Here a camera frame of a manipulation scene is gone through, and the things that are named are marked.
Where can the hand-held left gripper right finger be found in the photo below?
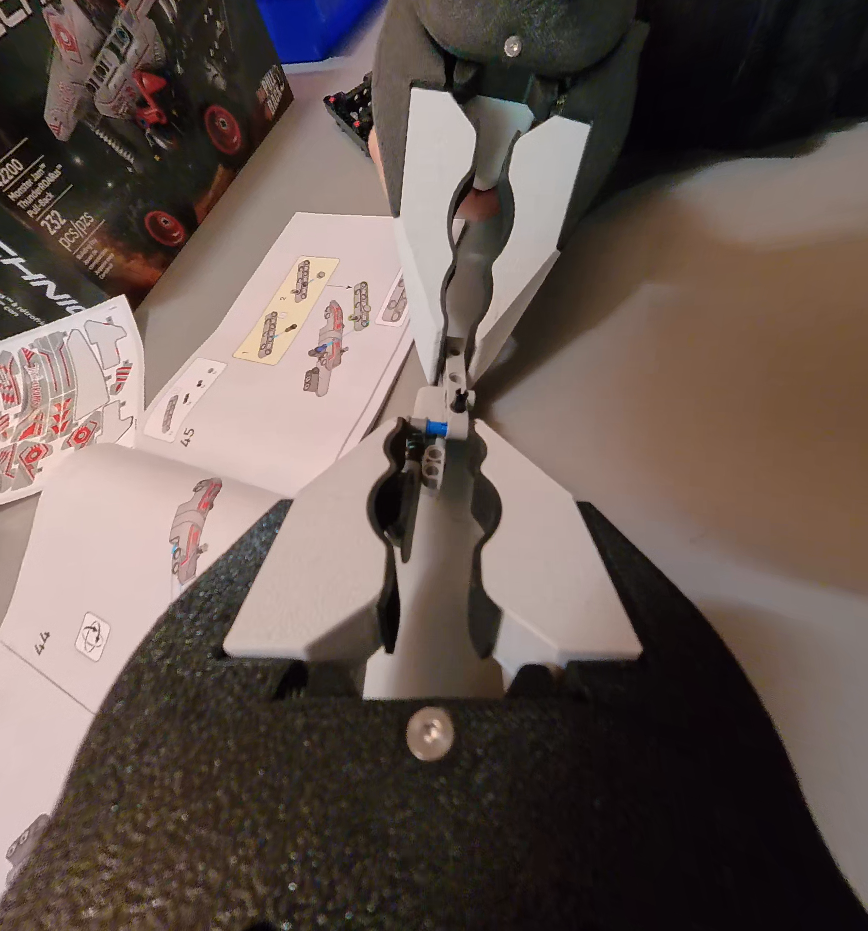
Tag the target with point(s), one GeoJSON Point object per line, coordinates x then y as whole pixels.
{"type": "Point", "coordinates": [550, 574]}

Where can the black toy building set box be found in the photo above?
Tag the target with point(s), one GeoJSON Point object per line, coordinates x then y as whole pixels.
{"type": "Point", "coordinates": [114, 145]}

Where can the person's right forearm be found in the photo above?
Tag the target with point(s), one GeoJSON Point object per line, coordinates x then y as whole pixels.
{"type": "Point", "coordinates": [768, 65]}

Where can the open instruction booklet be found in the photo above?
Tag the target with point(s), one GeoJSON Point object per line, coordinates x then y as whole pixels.
{"type": "Point", "coordinates": [274, 364]}

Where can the blue plastic bin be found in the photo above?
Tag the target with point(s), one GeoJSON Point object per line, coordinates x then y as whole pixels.
{"type": "Point", "coordinates": [317, 25]}

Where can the black toy brick chassis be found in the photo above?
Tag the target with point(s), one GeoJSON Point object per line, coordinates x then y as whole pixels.
{"type": "Point", "coordinates": [354, 116]}

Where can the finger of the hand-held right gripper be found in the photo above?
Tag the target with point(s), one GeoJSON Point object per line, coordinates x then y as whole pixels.
{"type": "Point", "coordinates": [543, 203]}
{"type": "Point", "coordinates": [423, 203]}

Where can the small grey brick connector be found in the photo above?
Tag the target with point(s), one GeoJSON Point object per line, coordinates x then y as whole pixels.
{"type": "Point", "coordinates": [457, 371]}

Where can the grey toy brick assembly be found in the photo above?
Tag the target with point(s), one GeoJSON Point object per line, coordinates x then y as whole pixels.
{"type": "Point", "coordinates": [438, 425]}

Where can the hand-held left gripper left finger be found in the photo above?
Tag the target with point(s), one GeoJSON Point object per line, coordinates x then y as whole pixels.
{"type": "Point", "coordinates": [310, 560]}

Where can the person's right hand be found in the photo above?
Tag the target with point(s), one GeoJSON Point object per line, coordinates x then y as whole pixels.
{"type": "Point", "coordinates": [480, 203]}

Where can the red and grey sticker sheet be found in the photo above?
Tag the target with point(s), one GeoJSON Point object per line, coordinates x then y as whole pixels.
{"type": "Point", "coordinates": [48, 407]}

